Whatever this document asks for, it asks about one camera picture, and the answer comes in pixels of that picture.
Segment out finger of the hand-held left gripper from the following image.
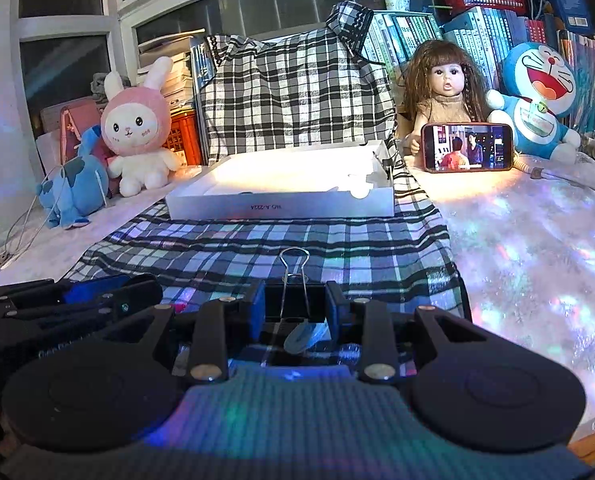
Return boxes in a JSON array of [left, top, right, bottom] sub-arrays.
[[0, 274, 138, 307], [0, 280, 164, 333]]

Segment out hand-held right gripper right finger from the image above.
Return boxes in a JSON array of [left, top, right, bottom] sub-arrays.
[[326, 281, 473, 381]]

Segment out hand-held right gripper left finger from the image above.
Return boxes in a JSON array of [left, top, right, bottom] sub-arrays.
[[102, 280, 267, 380]]

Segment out white cardboard box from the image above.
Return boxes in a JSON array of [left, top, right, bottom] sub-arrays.
[[165, 140, 395, 221]]

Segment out blue plush animal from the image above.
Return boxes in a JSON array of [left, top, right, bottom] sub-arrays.
[[36, 125, 111, 230]]

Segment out small black binder clip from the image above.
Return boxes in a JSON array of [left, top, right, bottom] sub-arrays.
[[376, 152, 395, 184]]

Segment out pink bag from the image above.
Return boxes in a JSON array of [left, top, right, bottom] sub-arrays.
[[40, 101, 104, 162]]

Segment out pink white rabbit plush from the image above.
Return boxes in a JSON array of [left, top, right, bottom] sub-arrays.
[[100, 56, 183, 197]]

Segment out red plastic crate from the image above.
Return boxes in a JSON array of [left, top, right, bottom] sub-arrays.
[[162, 110, 201, 167]]

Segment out iridescent table cover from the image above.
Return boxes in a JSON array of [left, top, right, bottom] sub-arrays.
[[407, 152, 595, 443]]

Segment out grey cloth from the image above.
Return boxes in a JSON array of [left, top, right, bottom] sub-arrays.
[[92, 72, 129, 102]]

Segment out red cased smartphone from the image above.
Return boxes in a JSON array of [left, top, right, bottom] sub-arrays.
[[421, 122, 514, 174]]

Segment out black white plaid cloth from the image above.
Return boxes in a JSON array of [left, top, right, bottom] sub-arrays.
[[60, 1, 473, 322]]

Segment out stack of white books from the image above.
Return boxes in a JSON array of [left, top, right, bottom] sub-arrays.
[[138, 35, 209, 117]]

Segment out brown haired baby doll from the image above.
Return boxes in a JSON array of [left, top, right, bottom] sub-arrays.
[[400, 39, 488, 160]]

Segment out blue white cat plush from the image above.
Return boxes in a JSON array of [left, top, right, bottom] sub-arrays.
[[486, 42, 583, 163]]

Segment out row of teal books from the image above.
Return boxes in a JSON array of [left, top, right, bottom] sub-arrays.
[[372, 6, 595, 133]]

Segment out white charging cable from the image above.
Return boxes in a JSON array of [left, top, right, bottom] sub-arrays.
[[0, 162, 76, 282]]

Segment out beaded white cable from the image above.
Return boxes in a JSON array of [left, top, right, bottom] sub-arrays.
[[513, 156, 595, 197]]

